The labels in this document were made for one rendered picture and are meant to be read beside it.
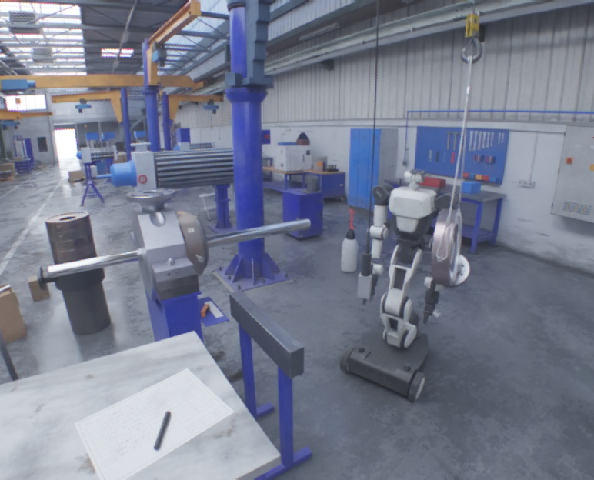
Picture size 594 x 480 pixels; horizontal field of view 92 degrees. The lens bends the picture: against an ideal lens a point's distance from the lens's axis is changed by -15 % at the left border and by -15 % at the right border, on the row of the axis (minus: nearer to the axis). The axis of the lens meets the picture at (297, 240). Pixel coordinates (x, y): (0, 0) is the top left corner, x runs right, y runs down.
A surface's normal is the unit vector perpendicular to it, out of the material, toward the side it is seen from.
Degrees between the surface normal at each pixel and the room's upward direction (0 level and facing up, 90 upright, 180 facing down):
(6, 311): 90
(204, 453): 0
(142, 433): 0
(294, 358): 90
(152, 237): 45
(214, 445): 0
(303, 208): 90
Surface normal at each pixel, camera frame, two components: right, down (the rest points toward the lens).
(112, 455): 0.00, -0.95
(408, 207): -0.61, 0.25
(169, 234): 0.39, -0.49
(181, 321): 0.55, 0.26
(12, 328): 0.80, 0.19
